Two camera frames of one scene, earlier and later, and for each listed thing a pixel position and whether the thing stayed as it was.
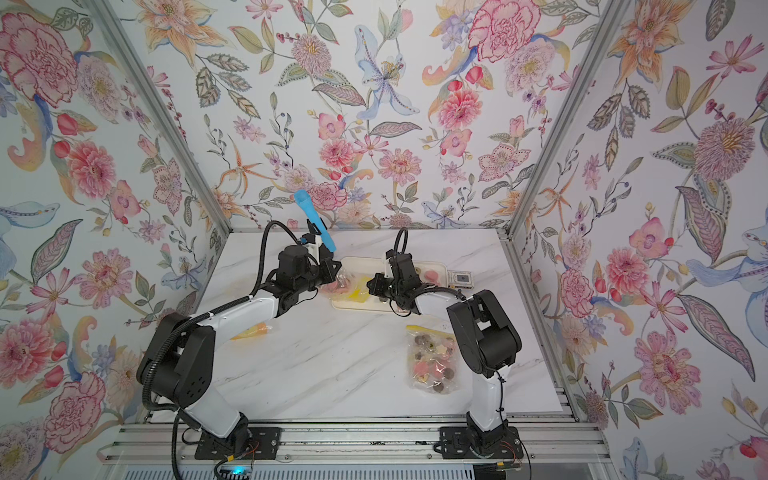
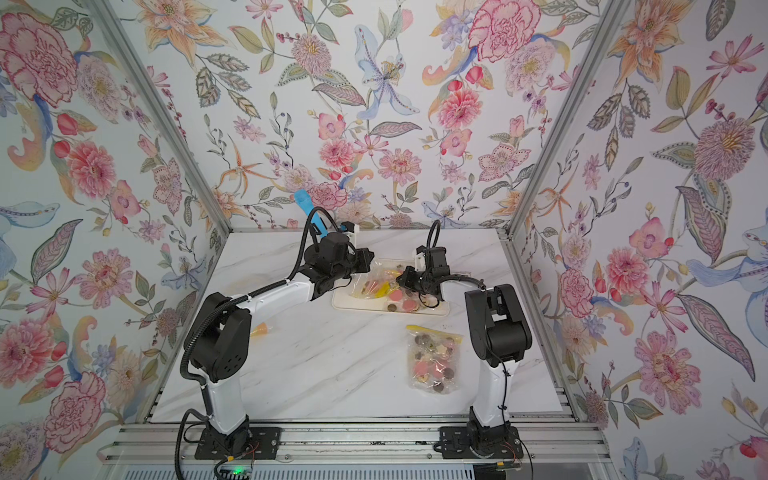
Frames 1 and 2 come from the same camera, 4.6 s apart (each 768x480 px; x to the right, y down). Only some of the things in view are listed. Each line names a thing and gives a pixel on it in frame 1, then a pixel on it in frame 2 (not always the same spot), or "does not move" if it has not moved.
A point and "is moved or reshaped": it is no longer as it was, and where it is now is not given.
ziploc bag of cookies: x=348 y=286 is moved or reshaped
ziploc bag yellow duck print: x=256 y=330 does not move
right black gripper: x=378 y=290 → x=409 y=282
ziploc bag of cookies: x=432 y=360 does not move
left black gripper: x=324 y=264 → x=360 y=253
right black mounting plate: x=455 y=442 does not move
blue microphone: x=316 y=219 does not move
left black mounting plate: x=263 y=444 does not move
